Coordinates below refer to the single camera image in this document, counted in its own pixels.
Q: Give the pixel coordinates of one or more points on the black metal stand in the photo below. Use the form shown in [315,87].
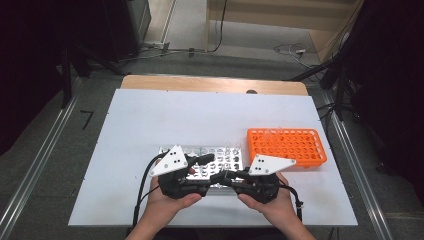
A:
[339,90]
[66,76]

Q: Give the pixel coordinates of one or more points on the dark cabinet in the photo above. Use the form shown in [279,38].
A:
[130,26]

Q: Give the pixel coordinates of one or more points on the black curtain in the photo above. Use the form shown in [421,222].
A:
[393,83]
[30,50]

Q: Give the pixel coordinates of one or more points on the person's right hand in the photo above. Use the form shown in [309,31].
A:
[273,210]

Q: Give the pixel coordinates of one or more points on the person's left hand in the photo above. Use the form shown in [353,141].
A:
[166,206]

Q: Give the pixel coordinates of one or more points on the white table board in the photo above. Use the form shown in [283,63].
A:
[200,113]

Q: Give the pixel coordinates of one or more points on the silver metal test tube rack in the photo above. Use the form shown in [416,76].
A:
[223,163]

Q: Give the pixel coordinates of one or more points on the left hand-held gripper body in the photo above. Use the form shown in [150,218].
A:
[170,161]

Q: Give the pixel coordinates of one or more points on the metal floor rail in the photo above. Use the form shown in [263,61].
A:
[363,200]
[36,160]

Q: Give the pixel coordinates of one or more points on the wooden table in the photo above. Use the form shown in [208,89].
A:
[206,84]

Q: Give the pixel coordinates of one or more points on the light wooden frame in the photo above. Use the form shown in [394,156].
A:
[266,18]

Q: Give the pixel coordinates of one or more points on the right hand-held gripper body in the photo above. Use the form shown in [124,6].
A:
[270,164]

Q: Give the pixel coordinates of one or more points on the orange plastic test tube rack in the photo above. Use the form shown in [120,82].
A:
[286,146]

